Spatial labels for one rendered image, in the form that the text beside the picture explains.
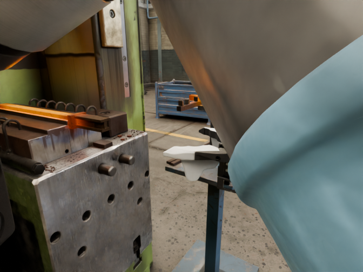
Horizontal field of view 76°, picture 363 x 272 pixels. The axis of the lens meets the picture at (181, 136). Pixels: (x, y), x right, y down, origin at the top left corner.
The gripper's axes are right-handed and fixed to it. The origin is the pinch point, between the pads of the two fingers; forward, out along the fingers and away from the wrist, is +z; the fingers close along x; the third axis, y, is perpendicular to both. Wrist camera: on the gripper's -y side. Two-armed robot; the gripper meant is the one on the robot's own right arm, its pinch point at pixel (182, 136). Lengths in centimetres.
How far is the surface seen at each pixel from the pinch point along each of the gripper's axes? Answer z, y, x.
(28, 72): 79, -9, 18
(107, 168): 21.9, 11.9, 0.3
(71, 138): 30.7, 4.7, -2.1
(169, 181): 86, 100, 136
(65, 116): 32.8, -0.6, -1.5
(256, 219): 0, 100, 118
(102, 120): 20.4, -1.0, -0.9
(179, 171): 21, 28, 36
